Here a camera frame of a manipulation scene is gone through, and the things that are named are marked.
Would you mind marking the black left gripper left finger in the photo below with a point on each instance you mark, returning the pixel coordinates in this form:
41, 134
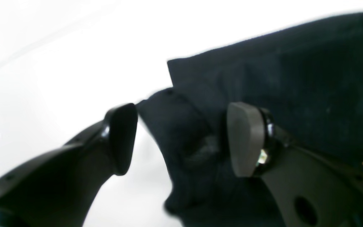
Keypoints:
57, 188

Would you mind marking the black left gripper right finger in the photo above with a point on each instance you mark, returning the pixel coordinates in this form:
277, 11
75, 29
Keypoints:
311, 189

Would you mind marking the black T-shirt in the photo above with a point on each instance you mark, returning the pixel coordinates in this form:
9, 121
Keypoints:
310, 77

